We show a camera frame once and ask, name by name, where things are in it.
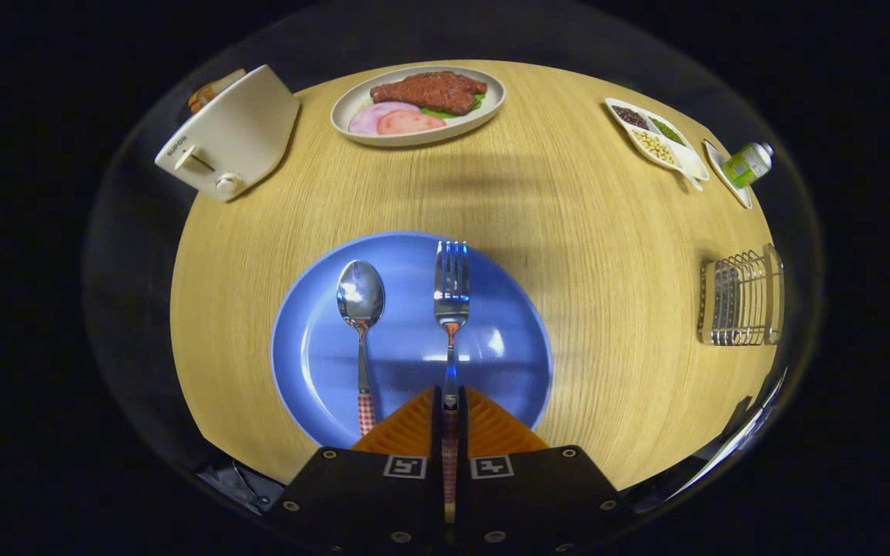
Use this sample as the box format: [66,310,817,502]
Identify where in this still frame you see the blue plate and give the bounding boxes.
[270,231,554,450]

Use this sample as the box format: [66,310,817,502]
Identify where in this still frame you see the brown steak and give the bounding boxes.
[369,70,488,117]

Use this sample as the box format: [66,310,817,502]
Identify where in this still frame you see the fork with red checked handle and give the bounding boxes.
[433,240,471,524]

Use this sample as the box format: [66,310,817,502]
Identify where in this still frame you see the white oval food plate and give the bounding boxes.
[329,65,508,148]

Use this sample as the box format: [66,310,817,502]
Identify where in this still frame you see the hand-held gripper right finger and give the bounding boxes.
[458,385,633,556]

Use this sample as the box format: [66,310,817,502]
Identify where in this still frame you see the wire cutlery rack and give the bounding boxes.
[696,243,786,347]

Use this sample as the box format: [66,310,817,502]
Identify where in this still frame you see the brown toast slice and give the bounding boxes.
[188,68,247,115]

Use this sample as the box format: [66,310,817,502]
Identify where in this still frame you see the white divided bean dish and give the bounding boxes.
[604,97,711,192]

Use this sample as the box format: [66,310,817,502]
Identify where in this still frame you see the small green label bottle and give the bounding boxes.
[722,141,775,189]

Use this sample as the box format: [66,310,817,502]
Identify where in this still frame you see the pale pink ham slice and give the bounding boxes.
[348,101,421,137]

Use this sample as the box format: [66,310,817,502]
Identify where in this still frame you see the green lettuce leaf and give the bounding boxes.
[420,94,486,120]

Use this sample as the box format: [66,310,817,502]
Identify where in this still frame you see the small white saucer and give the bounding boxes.
[702,138,754,211]

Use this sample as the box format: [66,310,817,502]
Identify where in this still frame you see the spoon with red checked handle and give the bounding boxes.
[336,260,386,438]

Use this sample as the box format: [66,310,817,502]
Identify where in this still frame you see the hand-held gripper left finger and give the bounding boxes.
[262,385,446,556]

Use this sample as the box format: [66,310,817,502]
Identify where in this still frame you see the salmon pink ham slice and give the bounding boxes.
[376,109,447,137]

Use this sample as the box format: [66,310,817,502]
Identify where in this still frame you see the white toaster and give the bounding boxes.
[154,64,301,204]

